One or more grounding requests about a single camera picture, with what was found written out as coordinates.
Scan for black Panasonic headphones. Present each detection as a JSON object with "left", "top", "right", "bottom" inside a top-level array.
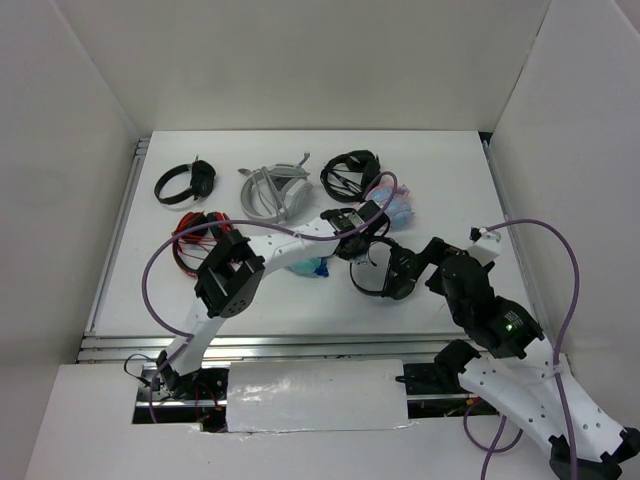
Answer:
[{"left": 348, "top": 237, "right": 426, "bottom": 302}]

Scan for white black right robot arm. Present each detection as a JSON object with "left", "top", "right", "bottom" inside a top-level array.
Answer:
[{"left": 418, "top": 234, "right": 639, "bottom": 479}]

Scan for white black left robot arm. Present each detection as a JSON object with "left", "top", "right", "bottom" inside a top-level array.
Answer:
[{"left": 142, "top": 201, "right": 390, "bottom": 399}]

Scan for teal cat ear headphones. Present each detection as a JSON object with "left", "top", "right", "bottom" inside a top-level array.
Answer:
[{"left": 288, "top": 257, "right": 329, "bottom": 278}]

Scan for pink and blue headphones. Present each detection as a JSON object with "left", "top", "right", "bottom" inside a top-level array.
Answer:
[{"left": 358, "top": 180, "right": 414, "bottom": 230}]

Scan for black wrapped headphones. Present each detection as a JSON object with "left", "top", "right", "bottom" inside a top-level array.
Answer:
[{"left": 320, "top": 150, "right": 381, "bottom": 204}]

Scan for grey white headphones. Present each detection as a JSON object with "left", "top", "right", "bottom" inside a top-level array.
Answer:
[{"left": 238, "top": 151, "right": 313, "bottom": 224}]

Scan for red black headphones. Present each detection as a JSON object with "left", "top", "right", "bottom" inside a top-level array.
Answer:
[{"left": 171, "top": 211, "right": 235, "bottom": 277}]

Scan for small black headphones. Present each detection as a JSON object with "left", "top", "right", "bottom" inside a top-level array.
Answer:
[{"left": 153, "top": 155, "right": 219, "bottom": 205}]

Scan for white front cover panel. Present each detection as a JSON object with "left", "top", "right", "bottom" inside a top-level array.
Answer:
[{"left": 226, "top": 359, "right": 410, "bottom": 433}]

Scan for aluminium base frame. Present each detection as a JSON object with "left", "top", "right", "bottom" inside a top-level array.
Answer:
[{"left": 78, "top": 131, "right": 503, "bottom": 366}]

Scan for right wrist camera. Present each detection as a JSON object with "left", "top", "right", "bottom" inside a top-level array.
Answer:
[{"left": 466, "top": 227, "right": 501, "bottom": 266}]

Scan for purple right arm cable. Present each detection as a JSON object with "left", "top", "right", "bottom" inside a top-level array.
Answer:
[{"left": 462, "top": 218, "right": 581, "bottom": 480}]

